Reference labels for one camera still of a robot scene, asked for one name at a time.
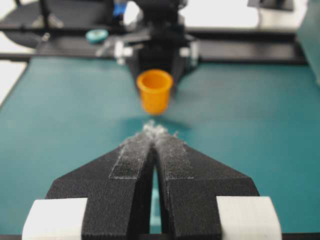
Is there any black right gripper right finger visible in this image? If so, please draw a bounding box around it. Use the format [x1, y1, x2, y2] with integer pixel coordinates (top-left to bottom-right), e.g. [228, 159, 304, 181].
[151, 124, 282, 240]

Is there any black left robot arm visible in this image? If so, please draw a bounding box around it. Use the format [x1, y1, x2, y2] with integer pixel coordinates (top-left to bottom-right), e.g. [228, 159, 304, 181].
[113, 0, 200, 95]

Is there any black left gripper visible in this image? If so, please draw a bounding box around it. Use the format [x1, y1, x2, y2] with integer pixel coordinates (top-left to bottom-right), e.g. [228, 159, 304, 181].
[115, 14, 199, 97]

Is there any black aluminium frame rail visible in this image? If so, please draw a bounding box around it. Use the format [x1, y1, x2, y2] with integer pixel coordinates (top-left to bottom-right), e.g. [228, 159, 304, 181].
[0, 24, 308, 65]

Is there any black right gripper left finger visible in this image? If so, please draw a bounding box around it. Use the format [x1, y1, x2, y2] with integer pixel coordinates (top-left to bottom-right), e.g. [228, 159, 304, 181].
[22, 121, 155, 240]

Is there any orange plastic cup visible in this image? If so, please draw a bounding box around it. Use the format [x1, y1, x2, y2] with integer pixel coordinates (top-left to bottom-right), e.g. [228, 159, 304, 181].
[136, 69, 174, 115]

